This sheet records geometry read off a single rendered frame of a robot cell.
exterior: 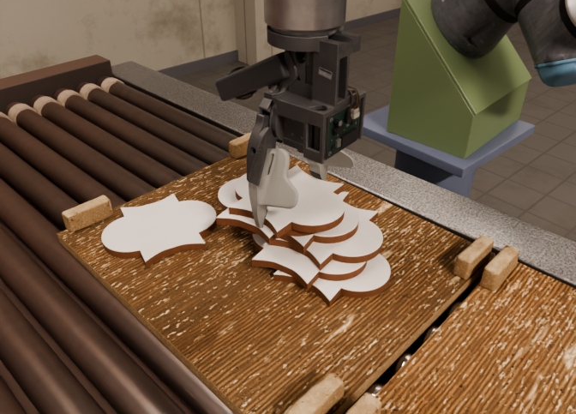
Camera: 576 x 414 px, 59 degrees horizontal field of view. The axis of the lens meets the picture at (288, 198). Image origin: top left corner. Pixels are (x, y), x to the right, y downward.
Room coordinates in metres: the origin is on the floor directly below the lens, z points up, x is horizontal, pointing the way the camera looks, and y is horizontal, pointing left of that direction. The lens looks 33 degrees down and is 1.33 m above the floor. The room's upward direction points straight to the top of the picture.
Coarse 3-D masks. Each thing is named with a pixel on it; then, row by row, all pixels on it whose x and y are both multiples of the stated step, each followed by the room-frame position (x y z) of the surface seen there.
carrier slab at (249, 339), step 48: (192, 192) 0.60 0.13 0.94; (96, 240) 0.50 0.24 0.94; (240, 240) 0.50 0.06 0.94; (384, 240) 0.50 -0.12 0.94; (432, 240) 0.50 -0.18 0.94; (144, 288) 0.41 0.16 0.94; (192, 288) 0.41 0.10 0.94; (240, 288) 0.41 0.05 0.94; (288, 288) 0.41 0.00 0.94; (432, 288) 0.41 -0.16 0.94; (192, 336) 0.34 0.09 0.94; (240, 336) 0.34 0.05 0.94; (288, 336) 0.34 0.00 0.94; (336, 336) 0.34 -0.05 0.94; (384, 336) 0.34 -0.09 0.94; (240, 384) 0.29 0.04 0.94; (288, 384) 0.29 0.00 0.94
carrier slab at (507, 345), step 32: (480, 288) 0.41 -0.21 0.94; (512, 288) 0.41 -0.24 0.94; (544, 288) 0.41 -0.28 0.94; (448, 320) 0.36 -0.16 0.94; (480, 320) 0.36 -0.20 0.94; (512, 320) 0.36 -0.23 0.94; (544, 320) 0.36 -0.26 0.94; (416, 352) 0.32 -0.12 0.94; (448, 352) 0.32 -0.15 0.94; (480, 352) 0.32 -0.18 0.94; (512, 352) 0.32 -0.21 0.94; (544, 352) 0.32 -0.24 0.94; (416, 384) 0.29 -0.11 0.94; (448, 384) 0.29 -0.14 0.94; (480, 384) 0.29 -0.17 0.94; (512, 384) 0.29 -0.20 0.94; (544, 384) 0.29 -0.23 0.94
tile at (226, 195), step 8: (224, 184) 0.54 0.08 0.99; (232, 184) 0.54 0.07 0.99; (224, 192) 0.52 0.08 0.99; (232, 192) 0.52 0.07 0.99; (224, 200) 0.50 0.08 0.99; (232, 200) 0.50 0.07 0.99; (224, 208) 0.49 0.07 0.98; (224, 216) 0.47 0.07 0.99; (232, 216) 0.47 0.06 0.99; (240, 216) 0.47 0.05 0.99; (224, 224) 0.47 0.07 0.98; (232, 224) 0.47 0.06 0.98; (240, 224) 0.46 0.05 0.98; (248, 224) 0.46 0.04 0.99; (256, 232) 0.45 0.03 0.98; (264, 232) 0.44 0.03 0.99; (272, 232) 0.44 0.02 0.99; (288, 232) 0.45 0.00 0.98; (296, 232) 0.45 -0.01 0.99; (304, 232) 0.45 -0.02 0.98; (272, 240) 0.44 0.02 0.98
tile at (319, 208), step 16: (288, 176) 0.54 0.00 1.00; (304, 176) 0.54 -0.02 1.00; (240, 192) 0.50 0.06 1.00; (304, 192) 0.50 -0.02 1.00; (320, 192) 0.50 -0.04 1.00; (336, 192) 0.51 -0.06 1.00; (240, 208) 0.47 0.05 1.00; (272, 208) 0.47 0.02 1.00; (304, 208) 0.47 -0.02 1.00; (320, 208) 0.47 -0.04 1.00; (336, 208) 0.47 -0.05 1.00; (272, 224) 0.44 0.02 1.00; (288, 224) 0.44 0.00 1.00; (304, 224) 0.44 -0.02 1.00; (320, 224) 0.44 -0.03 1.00; (336, 224) 0.45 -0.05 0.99
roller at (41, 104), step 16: (48, 112) 0.93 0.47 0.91; (64, 112) 0.91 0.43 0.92; (64, 128) 0.88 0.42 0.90; (80, 128) 0.85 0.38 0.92; (96, 128) 0.84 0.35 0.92; (96, 144) 0.80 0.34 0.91; (112, 144) 0.78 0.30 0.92; (128, 144) 0.79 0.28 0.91; (112, 160) 0.76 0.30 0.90; (128, 160) 0.74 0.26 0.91; (144, 160) 0.72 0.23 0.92; (144, 176) 0.70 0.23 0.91; (160, 176) 0.68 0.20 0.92; (176, 176) 0.68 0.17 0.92
